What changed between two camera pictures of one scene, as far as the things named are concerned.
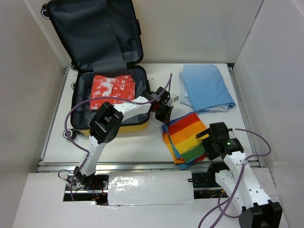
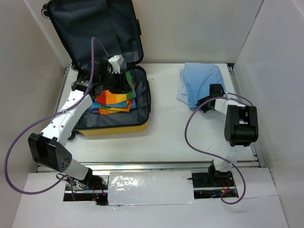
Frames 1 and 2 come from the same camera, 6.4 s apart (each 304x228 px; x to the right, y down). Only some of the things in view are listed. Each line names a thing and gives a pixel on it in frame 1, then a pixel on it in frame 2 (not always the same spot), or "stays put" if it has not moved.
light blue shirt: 203,89 stays put
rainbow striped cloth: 179,135 to 106,103
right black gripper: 210,153 to 201,101
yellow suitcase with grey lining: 103,40 stays put
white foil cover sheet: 153,187 stays put
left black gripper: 166,117 to 124,86
